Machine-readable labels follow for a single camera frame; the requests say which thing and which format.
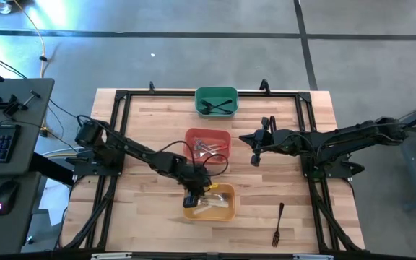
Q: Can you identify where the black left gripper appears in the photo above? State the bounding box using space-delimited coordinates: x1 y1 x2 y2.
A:
178 165 212 209

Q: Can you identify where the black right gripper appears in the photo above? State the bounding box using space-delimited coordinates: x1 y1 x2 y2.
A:
239 117 295 166

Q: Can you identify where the yellow plastic bin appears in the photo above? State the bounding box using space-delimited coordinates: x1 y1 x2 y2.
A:
182 183 237 222

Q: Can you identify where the orange plastic bin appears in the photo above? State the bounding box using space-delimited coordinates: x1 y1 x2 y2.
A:
183 127 233 165

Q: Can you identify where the teal plastic bin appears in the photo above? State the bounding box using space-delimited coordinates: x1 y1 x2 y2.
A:
194 86 240 119

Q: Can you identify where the grey metal side table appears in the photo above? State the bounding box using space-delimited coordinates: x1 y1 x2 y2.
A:
388 94 416 211

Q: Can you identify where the dark grey desk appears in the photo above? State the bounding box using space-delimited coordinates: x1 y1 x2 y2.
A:
0 77 56 260

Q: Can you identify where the black computer mouse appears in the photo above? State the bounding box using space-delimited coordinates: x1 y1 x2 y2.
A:
0 180 20 217

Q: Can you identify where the black desk clamp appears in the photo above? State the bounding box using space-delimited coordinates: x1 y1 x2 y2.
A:
0 90 43 117

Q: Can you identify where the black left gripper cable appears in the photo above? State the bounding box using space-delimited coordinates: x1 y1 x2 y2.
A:
157 139 230 178

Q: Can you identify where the silver metal bracket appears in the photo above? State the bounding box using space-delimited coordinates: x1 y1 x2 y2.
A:
292 253 334 260
90 252 134 260

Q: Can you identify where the black table frame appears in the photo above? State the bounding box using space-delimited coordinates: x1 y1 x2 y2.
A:
58 78 366 254

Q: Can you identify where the yellow floor cable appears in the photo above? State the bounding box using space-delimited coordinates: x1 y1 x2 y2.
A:
12 0 47 79

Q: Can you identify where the black floor cable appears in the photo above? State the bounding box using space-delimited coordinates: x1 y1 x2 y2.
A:
0 45 28 79

